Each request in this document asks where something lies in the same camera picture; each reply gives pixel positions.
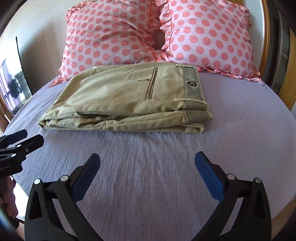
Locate beige khaki pants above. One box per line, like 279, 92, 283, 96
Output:
39, 62, 213, 133

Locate person's left hand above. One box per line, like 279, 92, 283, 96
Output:
1, 176, 18, 219

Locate black flat screen television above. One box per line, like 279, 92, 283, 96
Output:
1, 38, 32, 116

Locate lavender bed sheet mattress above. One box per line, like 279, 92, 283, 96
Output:
6, 72, 295, 240

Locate pink polka dot pillow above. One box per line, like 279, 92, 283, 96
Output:
51, 0, 163, 86
155, 0, 263, 84

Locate wooden cabinet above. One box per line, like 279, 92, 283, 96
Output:
273, 15, 295, 110

